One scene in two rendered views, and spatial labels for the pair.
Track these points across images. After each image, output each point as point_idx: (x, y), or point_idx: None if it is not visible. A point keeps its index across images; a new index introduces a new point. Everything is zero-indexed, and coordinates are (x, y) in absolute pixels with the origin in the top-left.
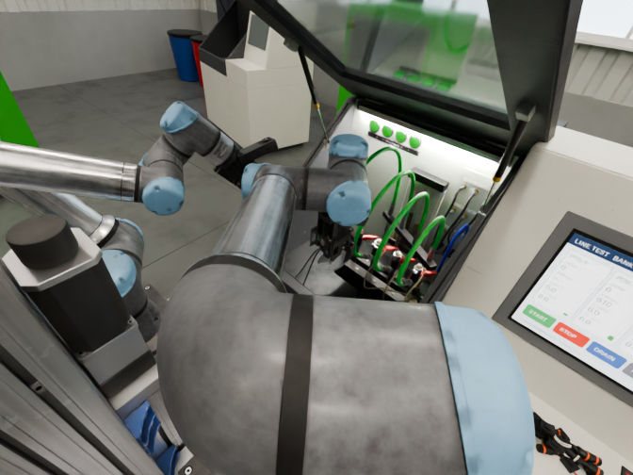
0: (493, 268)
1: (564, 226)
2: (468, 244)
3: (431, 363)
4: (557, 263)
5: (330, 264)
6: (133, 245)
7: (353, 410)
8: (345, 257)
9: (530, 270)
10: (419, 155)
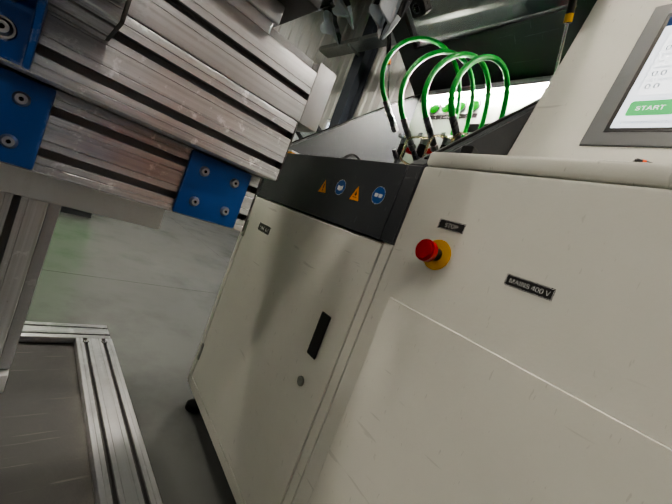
0: (573, 93)
1: (657, 18)
2: (538, 100)
3: None
4: (659, 47)
5: (378, 33)
6: None
7: None
8: (400, 4)
9: (625, 70)
10: (478, 116)
